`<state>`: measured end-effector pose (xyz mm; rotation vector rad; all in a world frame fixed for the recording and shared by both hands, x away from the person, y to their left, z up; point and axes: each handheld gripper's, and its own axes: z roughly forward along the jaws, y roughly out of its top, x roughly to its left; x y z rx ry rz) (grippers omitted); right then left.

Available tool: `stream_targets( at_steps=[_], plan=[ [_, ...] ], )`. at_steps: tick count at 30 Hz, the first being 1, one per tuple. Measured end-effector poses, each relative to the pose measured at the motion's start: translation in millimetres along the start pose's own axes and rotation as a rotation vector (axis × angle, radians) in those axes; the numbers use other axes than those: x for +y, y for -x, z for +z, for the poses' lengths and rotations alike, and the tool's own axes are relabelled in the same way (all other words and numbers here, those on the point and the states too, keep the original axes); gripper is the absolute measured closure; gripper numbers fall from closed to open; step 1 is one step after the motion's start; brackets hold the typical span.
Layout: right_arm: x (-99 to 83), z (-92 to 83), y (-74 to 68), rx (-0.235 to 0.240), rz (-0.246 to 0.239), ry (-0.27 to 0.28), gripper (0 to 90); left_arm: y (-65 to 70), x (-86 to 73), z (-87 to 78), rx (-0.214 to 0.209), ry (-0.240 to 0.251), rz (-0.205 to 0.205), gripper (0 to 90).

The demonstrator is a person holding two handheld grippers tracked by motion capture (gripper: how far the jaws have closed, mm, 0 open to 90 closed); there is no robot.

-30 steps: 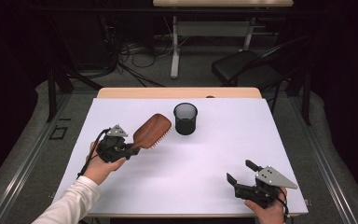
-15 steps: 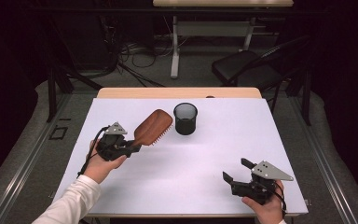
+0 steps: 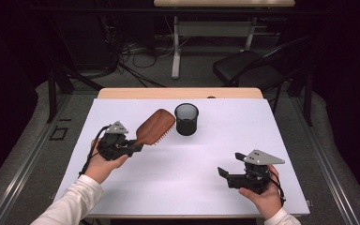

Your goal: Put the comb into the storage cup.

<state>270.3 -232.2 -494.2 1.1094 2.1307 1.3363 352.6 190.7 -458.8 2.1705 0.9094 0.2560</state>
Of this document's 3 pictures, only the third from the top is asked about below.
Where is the black folding chair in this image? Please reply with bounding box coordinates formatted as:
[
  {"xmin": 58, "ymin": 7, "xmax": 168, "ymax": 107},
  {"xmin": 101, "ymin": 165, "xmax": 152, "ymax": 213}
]
[{"xmin": 212, "ymin": 35, "xmax": 313, "ymax": 114}]

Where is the black metal stand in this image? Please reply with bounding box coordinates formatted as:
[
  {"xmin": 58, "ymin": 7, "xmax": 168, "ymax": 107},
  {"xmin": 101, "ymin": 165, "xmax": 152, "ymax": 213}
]
[
  {"xmin": 287, "ymin": 68, "xmax": 314, "ymax": 128},
  {"xmin": 46, "ymin": 66, "xmax": 105, "ymax": 124}
]

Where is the white-legged desk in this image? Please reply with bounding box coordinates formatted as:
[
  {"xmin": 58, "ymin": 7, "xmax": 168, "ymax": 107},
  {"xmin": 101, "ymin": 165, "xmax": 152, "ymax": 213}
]
[{"xmin": 153, "ymin": 0, "xmax": 296, "ymax": 80}]

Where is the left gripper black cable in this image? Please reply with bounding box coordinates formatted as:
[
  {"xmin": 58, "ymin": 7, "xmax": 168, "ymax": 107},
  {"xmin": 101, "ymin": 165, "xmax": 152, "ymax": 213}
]
[{"xmin": 78, "ymin": 125, "xmax": 112, "ymax": 178}]

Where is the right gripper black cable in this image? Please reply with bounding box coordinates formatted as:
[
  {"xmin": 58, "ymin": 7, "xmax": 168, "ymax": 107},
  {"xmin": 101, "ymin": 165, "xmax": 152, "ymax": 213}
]
[{"xmin": 269, "ymin": 170, "xmax": 287, "ymax": 207}]

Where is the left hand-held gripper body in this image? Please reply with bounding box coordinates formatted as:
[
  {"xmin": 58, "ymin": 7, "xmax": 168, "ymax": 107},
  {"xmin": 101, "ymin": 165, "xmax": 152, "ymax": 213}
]
[{"xmin": 97, "ymin": 120, "xmax": 137, "ymax": 162}]

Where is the bundle of floor cables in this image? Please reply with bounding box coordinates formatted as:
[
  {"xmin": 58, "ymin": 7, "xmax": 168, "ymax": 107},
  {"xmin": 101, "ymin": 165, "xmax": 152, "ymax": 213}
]
[{"xmin": 104, "ymin": 13, "xmax": 190, "ymax": 88}]

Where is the black mesh cup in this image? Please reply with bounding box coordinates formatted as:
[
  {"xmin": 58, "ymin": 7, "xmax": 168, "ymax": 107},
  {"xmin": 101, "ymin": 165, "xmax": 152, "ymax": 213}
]
[{"xmin": 173, "ymin": 102, "xmax": 200, "ymax": 137}]

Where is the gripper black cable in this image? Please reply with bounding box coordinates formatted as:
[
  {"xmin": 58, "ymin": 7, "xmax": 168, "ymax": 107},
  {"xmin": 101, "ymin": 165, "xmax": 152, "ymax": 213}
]
[
  {"xmin": 269, "ymin": 170, "xmax": 287, "ymax": 207},
  {"xmin": 78, "ymin": 125, "xmax": 112, "ymax": 178}
]

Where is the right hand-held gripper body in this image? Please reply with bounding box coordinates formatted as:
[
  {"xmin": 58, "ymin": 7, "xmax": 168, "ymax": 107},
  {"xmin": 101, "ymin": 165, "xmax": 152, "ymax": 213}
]
[{"xmin": 228, "ymin": 149, "xmax": 286, "ymax": 195}]

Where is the person's left hand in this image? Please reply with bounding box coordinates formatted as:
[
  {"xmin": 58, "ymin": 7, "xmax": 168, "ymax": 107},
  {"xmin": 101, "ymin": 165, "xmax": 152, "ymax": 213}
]
[{"xmin": 83, "ymin": 138, "xmax": 129, "ymax": 185}]

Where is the white table sheet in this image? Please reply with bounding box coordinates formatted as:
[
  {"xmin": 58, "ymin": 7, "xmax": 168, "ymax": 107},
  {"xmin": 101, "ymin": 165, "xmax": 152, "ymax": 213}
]
[{"xmin": 49, "ymin": 97, "xmax": 311, "ymax": 217}]

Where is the metal floor rail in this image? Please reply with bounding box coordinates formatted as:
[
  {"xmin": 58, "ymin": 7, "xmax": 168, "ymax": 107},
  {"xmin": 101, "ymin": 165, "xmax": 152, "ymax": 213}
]
[
  {"xmin": 0, "ymin": 93, "xmax": 73, "ymax": 225},
  {"xmin": 290, "ymin": 96, "xmax": 360, "ymax": 225}
]

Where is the person's right hand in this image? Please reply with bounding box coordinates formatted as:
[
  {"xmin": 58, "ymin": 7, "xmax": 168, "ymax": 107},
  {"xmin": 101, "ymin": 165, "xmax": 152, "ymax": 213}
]
[{"xmin": 238, "ymin": 164, "xmax": 284, "ymax": 220}]

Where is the brown wooden hairbrush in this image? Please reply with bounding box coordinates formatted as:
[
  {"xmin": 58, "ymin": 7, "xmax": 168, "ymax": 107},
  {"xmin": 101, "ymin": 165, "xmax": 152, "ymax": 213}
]
[{"xmin": 133, "ymin": 108, "xmax": 176, "ymax": 147}]

